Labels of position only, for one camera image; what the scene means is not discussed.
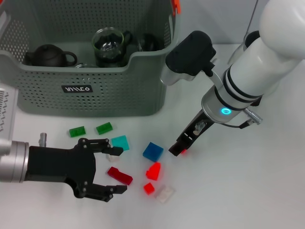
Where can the cyan sloped toy brick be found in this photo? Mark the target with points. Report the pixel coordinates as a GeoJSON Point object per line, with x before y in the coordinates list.
{"type": "Point", "coordinates": [120, 142]}

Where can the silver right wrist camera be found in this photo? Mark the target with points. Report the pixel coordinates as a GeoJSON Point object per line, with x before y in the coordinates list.
{"type": "Point", "coordinates": [190, 55]}

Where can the white flat toy plate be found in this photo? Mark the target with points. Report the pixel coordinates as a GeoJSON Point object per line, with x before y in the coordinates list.
{"type": "Point", "coordinates": [164, 194]}

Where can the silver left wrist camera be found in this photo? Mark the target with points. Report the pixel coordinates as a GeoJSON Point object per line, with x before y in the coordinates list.
{"type": "Point", "coordinates": [7, 109]}

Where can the green toy brick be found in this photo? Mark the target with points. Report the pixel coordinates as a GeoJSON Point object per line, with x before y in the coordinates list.
{"type": "Point", "coordinates": [104, 128]}
{"type": "Point", "coordinates": [77, 131]}

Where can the small notched red brick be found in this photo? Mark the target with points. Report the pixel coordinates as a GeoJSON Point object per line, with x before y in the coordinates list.
{"type": "Point", "coordinates": [184, 152]}

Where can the dark red long brick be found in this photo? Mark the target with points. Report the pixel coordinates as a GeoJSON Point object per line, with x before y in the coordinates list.
{"type": "Point", "coordinates": [119, 175]}

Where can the dark clay teapot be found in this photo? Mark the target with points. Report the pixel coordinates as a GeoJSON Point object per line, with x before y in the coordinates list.
{"type": "Point", "coordinates": [47, 56]}

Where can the red sloped toy brick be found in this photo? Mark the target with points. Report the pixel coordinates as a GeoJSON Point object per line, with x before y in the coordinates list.
{"type": "Point", "coordinates": [153, 171]}

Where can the blue square toy brick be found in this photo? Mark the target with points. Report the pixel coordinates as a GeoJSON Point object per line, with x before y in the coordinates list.
{"type": "Point", "coordinates": [152, 151]}

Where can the glass teacup with black holder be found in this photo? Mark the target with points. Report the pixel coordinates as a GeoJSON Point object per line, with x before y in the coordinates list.
{"type": "Point", "coordinates": [83, 65]}
{"type": "Point", "coordinates": [112, 63]}
{"type": "Point", "coordinates": [108, 43]}
{"type": "Point", "coordinates": [146, 43]}

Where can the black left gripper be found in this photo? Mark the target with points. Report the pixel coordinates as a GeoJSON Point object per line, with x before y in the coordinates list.
{"type": "Point", "coordinates": [59, 164]}

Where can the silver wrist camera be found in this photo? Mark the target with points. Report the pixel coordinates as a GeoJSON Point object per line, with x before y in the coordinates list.
{"type": "Point", "coordinates": [7, 109]}
{"type": "Point", "coordinates": [190, 55]}

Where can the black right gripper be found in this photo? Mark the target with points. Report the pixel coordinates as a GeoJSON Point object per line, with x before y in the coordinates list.
{"type": "Point", "coordinates": [190, 128]}

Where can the grey perforated plastic storage bin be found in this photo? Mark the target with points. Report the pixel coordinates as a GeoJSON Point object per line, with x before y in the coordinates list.
{"type": "Point", "coordinates": [119, 95]}

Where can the small red cube brick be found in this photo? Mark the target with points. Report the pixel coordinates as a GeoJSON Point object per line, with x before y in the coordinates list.
{"type": "Point", "coordinates": [149, 188]}

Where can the white studded toy brick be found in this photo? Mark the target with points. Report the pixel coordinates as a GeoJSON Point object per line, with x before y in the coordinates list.
{"type": "Point", "coordinates": [112, 158]}

